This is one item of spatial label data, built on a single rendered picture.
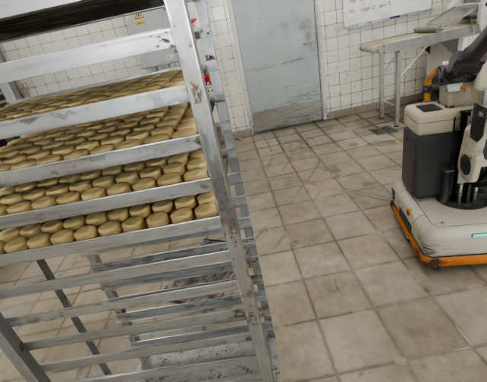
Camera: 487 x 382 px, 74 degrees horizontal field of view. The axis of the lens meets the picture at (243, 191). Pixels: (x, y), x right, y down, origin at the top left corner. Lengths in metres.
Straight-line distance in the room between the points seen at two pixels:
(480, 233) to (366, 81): 3.29
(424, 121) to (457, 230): 0.59
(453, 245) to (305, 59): 3.28
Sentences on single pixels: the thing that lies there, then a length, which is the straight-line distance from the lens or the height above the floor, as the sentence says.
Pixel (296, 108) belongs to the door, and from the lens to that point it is 4.75.
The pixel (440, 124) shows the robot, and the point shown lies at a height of 0.75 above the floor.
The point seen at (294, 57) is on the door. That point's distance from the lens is 4.64.
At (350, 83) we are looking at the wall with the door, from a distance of 4.88.
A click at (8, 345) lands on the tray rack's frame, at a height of 0.83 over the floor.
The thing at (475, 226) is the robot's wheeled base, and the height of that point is 0.28.
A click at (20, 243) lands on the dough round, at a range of 0.92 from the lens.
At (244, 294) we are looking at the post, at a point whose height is 0.87.
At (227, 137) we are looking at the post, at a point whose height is 1.10.
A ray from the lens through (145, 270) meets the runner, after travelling 0.80.
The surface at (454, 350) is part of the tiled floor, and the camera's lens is 1.82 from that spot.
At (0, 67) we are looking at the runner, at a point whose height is 1.42.
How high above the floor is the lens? 1.41
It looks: 27 degrees down
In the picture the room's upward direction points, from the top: 12 degrees counter-clockwise
